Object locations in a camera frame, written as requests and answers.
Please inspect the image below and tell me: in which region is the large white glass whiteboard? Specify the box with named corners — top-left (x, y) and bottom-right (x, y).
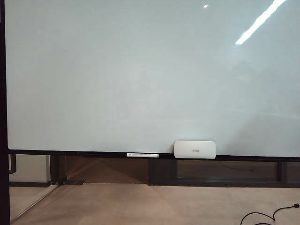
top-left (4, 0), bottom-right (300, 158)

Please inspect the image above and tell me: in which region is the white marker with black cap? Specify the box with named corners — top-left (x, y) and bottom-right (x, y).
top-left (127, 153), bottom-right (161, 158)

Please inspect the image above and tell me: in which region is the black whiteboard stand frame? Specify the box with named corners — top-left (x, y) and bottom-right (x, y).
top-left (9, 148), bottom-right (300, 188)

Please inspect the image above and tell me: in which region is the dark bent pipe bracket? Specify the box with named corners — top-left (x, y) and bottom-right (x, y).
top-left (8, 153), bottom-right (18, 175)

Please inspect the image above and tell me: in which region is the black power cable with plug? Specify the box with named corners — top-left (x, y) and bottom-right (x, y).
top-left (240, 203), bottom-right (300, 225)

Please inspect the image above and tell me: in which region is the dark vertical door frame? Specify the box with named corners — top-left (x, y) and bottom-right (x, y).
top-left (0, 0), bottom-right (12, 225)

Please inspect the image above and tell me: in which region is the white rounded whiteboard eraser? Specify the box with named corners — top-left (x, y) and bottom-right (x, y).
top-left (173, 140), bottom-right (217, 160)

